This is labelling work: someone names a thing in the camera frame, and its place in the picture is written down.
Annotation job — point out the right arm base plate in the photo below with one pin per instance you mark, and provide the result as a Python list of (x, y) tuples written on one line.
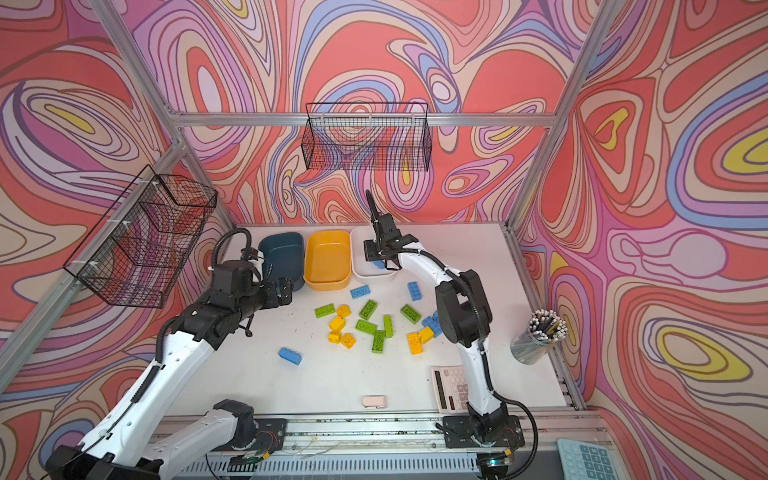
[(464, 432)]

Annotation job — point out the yellow plastic bin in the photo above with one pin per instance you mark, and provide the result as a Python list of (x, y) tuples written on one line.
[(328, 264)]

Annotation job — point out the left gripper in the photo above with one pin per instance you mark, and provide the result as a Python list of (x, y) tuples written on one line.
[(275, 300)]

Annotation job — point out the wire basket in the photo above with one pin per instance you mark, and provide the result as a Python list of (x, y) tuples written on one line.
[(370, 136), (158, 220)]

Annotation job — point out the yellow lego brick right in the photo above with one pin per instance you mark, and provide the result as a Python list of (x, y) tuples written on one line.
[(425, 335)]

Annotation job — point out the dark teal plastic bin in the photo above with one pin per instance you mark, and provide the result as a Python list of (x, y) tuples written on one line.
[(284, 256)]

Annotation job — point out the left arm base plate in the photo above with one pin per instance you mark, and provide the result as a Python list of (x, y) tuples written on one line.
[(269, 436)]

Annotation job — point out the green lego brick right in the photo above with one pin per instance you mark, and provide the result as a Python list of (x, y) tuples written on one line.
[(411, 314)]

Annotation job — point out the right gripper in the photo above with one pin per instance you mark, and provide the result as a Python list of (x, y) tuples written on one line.
[(370, 248)]

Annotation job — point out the cup of pencils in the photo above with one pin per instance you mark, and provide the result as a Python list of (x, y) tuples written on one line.
[(545, 329)]

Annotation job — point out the pink calculator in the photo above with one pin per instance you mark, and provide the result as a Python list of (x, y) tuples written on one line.
[(450, 389)]

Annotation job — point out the green lego plate left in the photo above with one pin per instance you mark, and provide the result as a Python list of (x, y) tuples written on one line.
[(325, 310)]

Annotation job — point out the green lego brick upright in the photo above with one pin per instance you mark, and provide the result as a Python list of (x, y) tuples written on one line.
[(388, 326)]

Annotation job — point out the teal calculator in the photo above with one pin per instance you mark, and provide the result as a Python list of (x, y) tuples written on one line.
[(583, 461)]

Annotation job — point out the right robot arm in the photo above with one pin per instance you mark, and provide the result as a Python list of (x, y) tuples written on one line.
[(465, 318)]

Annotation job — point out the blue lego brick lone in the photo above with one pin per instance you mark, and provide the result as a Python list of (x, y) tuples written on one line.
[(290, 356)]

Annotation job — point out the left wire basket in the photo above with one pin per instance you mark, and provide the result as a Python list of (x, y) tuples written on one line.
[(158, 220)]

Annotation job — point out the back wire basket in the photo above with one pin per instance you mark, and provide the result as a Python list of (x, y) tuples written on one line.
[(370, 136)]

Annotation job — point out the white plastic bin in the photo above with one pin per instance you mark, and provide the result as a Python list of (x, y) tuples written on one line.
[(364, 270)]

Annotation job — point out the yellow lego brick long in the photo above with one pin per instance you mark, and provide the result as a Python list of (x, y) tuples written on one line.
[(415, 343)]

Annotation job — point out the pink eraser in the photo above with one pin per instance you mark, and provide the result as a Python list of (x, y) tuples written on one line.
[(374, 402)]

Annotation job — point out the green lego brick low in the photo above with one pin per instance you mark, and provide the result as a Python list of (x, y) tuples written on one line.
[(366, 327)]

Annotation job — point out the yellow lego brick lower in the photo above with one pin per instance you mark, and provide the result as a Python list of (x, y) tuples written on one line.
[(348, 341)]

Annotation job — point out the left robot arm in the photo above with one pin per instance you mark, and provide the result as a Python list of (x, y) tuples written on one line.
[(119, 447)]

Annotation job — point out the green lego brick bottom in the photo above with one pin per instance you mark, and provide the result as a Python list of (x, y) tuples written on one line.
[(378, 342)]

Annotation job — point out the green lego brick centre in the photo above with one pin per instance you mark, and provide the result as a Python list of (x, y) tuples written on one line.
[(368, 310)]

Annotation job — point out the yellow lego brick mid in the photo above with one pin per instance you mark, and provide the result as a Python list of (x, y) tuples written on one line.
[(337, 324)]

